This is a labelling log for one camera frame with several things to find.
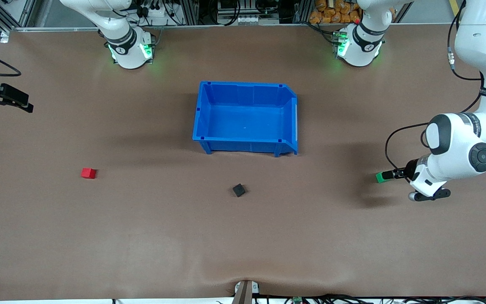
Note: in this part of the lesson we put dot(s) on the orange lumpy bundle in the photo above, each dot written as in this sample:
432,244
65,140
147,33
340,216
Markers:
336,10

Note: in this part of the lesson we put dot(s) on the small green connector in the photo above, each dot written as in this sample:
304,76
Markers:
297,300

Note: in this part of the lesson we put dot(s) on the red cube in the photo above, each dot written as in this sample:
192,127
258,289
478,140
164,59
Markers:
87,172

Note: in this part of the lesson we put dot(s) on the blue plastic storage bin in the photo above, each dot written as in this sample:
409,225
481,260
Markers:
243,122

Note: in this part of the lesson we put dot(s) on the green cube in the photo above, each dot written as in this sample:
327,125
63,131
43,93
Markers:
380,178

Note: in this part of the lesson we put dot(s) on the white corner bracket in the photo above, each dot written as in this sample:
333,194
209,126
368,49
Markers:
4,37

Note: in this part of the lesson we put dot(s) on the white power strip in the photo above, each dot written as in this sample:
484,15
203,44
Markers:
156,16

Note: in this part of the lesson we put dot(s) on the black cube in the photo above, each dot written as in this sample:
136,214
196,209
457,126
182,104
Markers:
238,190

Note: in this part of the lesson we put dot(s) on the aluminium frame profile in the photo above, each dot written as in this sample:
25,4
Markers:
186,10
302,10
27,12

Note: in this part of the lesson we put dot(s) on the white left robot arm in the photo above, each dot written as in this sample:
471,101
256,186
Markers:
458,143

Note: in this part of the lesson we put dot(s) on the silver table edge rail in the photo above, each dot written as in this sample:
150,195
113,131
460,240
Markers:
247,26

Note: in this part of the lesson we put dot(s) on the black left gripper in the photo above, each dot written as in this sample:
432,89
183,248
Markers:
409,170

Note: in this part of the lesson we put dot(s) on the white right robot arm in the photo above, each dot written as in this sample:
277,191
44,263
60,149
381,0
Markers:
129,55

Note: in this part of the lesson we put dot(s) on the brown post with grey bracket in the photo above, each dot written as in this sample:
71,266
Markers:
243,293

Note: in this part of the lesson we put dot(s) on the white terminal block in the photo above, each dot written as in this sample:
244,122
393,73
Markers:
255,19

